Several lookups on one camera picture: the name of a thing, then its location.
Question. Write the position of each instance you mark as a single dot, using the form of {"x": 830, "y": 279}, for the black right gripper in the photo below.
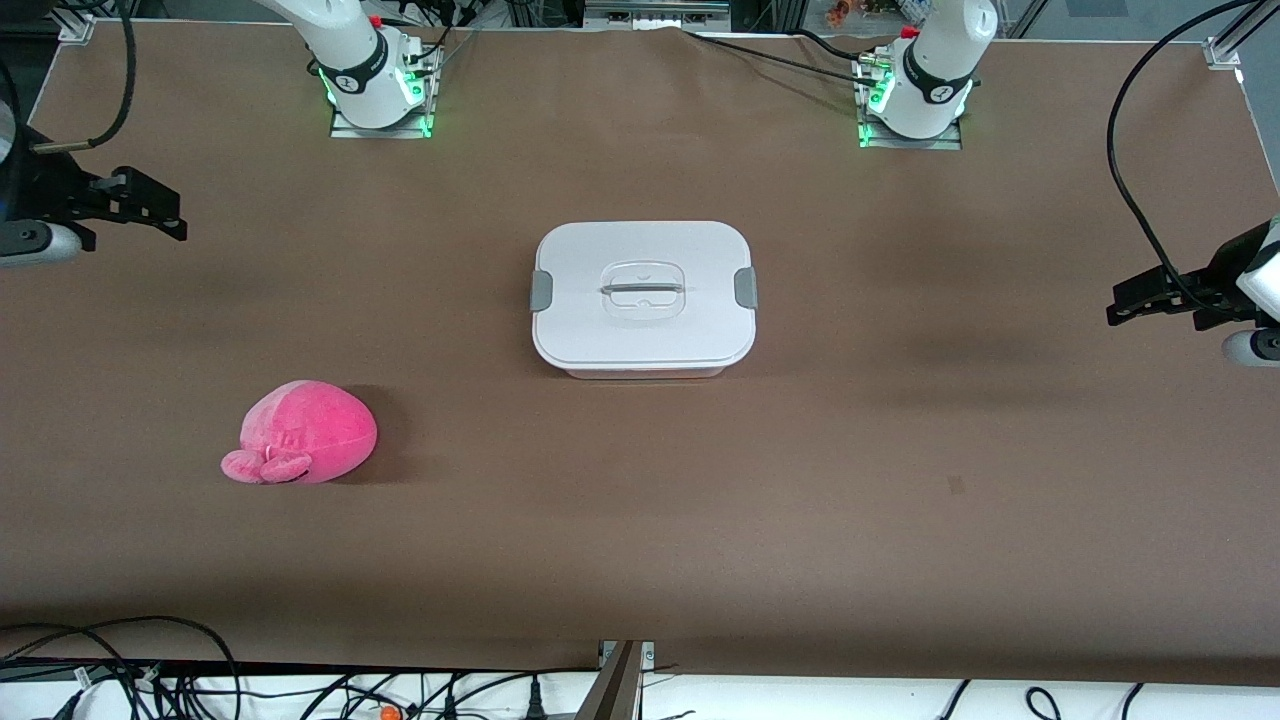
{"x": 42, "y": 186}

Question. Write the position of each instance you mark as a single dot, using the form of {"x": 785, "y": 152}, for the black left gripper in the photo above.
{"x": 1222, "y": 271}

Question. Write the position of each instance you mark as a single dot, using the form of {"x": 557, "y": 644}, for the white box lid grey latches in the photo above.
{"x": 643, "y": 295}

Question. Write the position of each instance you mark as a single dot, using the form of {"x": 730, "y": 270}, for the pink plush toy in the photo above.
{"x": 305, "y": 430}

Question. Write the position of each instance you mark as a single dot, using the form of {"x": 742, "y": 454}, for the pink translucent plastic box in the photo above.
{"x": 645, "y": 373}

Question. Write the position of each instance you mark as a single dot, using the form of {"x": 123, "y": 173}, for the grey metal equipment box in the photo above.
{"x": 655, "y": 10}

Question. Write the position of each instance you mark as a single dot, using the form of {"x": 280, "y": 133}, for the brown table cover sheet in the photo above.
{"x": 640, "y": 520}

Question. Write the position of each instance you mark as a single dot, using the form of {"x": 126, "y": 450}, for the black power plug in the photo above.
{"x": 535, "y": 703}

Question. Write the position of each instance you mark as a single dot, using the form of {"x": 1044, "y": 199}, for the aluminium corner frame post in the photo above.
{"x": 1235, "y": 35}

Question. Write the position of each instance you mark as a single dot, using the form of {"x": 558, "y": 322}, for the aluminium frame profile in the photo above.
{"x": 615, "y": 685}

